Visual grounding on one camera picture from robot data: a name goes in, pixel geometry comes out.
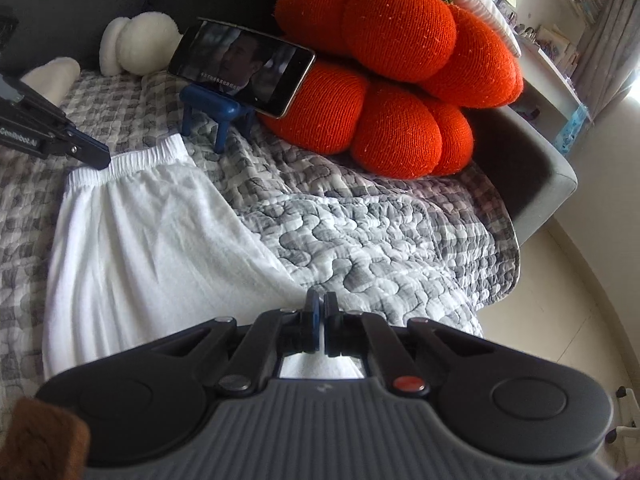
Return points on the beige folded blanket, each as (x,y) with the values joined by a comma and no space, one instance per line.
(50,77)

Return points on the smartphone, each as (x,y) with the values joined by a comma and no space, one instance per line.
(240,65)

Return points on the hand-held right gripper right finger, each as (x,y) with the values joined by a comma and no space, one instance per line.
(330,320)

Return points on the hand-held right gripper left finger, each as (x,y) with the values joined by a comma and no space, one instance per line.
(314,320)

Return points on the blue phone stand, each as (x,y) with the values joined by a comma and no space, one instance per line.
(210,102)

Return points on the grey curtain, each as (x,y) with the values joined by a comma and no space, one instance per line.
(615,20)

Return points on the white plush toy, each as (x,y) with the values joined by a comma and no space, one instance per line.
(140,42)

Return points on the blue patterned hanging cloth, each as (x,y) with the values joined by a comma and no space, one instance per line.
(572,130)

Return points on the white office chair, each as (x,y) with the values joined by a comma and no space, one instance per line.
(630,430)

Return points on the brown fuzzy cloth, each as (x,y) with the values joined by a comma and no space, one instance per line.
(35,440)

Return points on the grey checkered quilt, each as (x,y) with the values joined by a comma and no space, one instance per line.
(375,230)

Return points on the orange pumpkin cushion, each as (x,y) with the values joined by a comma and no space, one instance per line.
(400,60)

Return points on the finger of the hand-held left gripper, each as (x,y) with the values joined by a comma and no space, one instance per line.
(80,150)

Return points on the white desk shelf unit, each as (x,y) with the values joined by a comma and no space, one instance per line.
(550,60)

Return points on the white pants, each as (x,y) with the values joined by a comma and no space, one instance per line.
(140,240)

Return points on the white pillow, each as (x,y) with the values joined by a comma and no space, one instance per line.
(475,5)

